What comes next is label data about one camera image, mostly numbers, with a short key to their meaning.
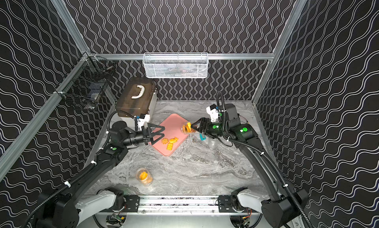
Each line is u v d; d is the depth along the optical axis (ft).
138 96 3.11
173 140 3.19
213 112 2.15
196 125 2.14
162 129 2.19
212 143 3.06
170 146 3.11
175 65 4.12
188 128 2.31
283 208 1.19
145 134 2.09
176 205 2.50
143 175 2.52
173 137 3.22
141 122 2.30
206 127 1.96
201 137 3.28
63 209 1.28
